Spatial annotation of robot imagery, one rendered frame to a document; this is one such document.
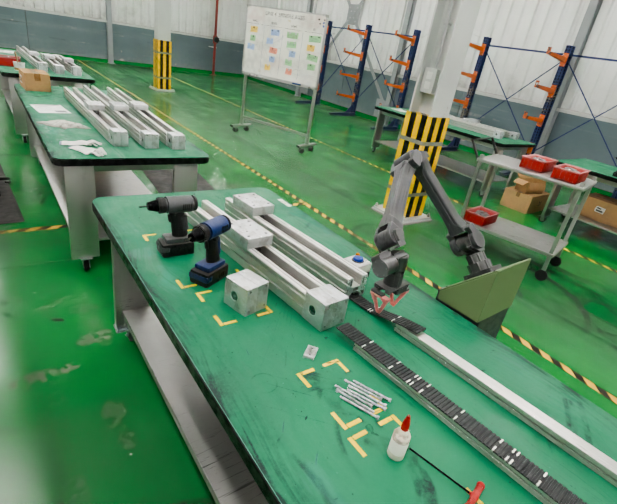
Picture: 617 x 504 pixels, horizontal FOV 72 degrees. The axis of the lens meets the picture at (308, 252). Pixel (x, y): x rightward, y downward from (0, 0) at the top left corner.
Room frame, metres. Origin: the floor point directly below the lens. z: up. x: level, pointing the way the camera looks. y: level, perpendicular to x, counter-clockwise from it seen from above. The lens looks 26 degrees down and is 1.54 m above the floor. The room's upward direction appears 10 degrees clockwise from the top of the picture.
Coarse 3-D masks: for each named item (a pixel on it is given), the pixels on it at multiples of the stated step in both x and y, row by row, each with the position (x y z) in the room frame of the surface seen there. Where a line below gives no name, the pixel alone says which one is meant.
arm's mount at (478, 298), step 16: (496, 272) 1.26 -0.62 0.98; (512, 272) 1.34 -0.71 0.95; (448, 288) 1.36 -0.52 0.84; (464, 288) 1.32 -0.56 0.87; (480, 288) 1.29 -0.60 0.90; (496, 288) 1.29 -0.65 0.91; (512, 288) 1.38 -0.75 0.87; (448, 304) 1.35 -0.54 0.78; (464, 304) 1.31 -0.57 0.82; (480, 304) 1.27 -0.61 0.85; (496, 304) 1.33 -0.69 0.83; (480, 320) 1.27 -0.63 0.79
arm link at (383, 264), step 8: (392, 232) 1.20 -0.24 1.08; (400, 232) 1.20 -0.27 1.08; (400, 240) 1.19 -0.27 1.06; (392, 248) 1.17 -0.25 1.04; (376, 256) 1.13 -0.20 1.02; (384, 256) 1.13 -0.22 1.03; (392, 256) 1.15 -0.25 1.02; (376, 264) 1.12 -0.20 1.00; (384, 264) 1.10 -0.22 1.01; (392, 264) 1.12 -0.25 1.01; (376, 272) 1.12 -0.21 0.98; (384, 272) 1.10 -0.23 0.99; (392, 272) 1.12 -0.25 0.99
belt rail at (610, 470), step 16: (416, 336) 1.07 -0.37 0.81; (432, 352) 1.03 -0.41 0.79; (448, 352) 1.02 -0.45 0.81; (448, 368) 0.99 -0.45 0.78; (464, 368) 0.96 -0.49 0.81; (480, 384) 0.92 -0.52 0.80; (496, 384) 0.92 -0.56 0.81; (496, 400) 0.88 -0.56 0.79; (512, 400) 0.86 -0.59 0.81; (528, 416) 0.82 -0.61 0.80; (544, 416) 0.83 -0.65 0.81; (544, 432) 0.79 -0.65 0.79; (560, 432) 0.78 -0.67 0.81; (576, 448) 0.74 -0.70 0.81; (592, 448) 0.75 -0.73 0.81; (592, 464) 0.72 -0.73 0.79; (608, 464) 0.71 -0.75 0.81; (608, 480) 0.69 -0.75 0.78
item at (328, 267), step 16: (240, 208) 1.73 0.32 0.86; (272, 224) 1.68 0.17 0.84; (288, 224) 1.64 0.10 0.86; (272, 240) 1.57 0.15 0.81; (288, 240) 1.49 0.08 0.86; (304, 240) 1.53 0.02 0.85; (288, 256) 1.47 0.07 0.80; (304, 256) 1.41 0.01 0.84; (320, 256) 1.45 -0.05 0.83; (336, 256) 1.41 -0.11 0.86; (320, 272) 1.34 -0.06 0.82; (336, 272) 1.29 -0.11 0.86; (352, 272) 1.34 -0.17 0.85; (352, 288) 1.27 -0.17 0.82
